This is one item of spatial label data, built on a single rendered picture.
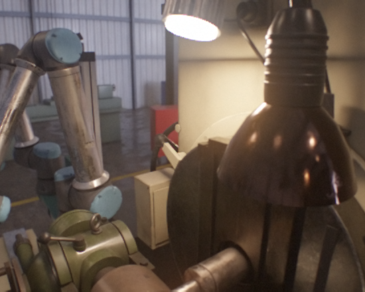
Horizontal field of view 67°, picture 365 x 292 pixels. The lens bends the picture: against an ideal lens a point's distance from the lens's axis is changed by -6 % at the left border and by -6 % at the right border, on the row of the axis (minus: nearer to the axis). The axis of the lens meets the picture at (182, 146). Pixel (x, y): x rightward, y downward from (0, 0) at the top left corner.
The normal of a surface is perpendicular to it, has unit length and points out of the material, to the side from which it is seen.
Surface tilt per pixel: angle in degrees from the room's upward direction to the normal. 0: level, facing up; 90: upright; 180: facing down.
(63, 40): 83
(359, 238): 54
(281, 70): 88
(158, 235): 90
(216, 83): 90
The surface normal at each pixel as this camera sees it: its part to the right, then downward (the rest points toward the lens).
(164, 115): 0.33, 0.26
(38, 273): -0.22, -0.43
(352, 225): 0.47, -0.44
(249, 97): -0.79, 0.17
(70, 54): 0.77, 0.05
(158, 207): 0.62, 0.22
